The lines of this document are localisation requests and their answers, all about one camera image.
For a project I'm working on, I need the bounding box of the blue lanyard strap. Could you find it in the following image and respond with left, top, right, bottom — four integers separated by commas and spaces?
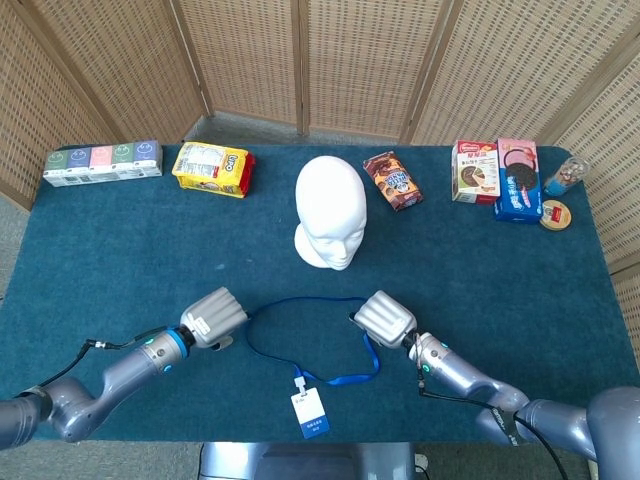
246, 296, 381, 386

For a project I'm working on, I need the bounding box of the red white pie box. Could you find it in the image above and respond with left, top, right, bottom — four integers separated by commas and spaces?
451, 140, 502, 205

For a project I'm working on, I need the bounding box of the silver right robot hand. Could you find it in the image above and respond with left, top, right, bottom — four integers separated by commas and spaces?
348, 290, 419, 350

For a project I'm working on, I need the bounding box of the multicolour tissue pack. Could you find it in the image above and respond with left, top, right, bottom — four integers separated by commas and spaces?
42, 139, 164, 188

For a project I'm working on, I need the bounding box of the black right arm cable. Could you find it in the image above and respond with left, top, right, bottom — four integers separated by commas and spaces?
417, 367, 571, 480

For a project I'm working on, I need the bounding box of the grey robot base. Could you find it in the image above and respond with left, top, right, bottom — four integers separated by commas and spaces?
197, 442, 419, 480

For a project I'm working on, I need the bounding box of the blue pink Oreo box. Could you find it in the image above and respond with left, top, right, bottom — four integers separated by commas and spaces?
494, 138, 544, 225

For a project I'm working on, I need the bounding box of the wicker folding screen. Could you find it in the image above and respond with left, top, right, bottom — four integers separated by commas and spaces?
0, 0, 640, 341

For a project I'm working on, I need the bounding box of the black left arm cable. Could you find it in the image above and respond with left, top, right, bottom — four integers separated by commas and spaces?
37, 338, 169, 389

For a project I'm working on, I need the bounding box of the round gold red tin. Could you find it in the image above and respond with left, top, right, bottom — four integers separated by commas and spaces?
538, 199, 574, 233

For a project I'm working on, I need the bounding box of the teal table cloth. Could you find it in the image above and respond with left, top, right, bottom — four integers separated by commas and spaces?
0, 144, 640, 444

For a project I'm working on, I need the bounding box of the clear cup with candies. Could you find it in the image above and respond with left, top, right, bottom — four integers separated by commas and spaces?
543, 156, 591, 197

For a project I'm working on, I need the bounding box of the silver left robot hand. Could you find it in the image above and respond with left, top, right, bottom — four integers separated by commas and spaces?
178, 286, 251, 351

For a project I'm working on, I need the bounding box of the white foam mannequin head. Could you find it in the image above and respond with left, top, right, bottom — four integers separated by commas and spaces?
293, 155, 369, 272

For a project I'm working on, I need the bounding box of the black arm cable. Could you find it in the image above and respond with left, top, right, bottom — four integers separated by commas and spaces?
37, 338, 169, 389
417, 367, 571, 480

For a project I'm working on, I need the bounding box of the brown chocolate cookie pack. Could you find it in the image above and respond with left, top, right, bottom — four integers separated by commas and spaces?
362, 151, 424, 213

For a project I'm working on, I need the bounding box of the yellow Lipo biscuit bag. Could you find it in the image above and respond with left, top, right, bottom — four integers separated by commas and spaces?
171, 141, 256, 199

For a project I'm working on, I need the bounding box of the white ID badge card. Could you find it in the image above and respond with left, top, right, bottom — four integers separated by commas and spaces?
290, 375, 332, 440

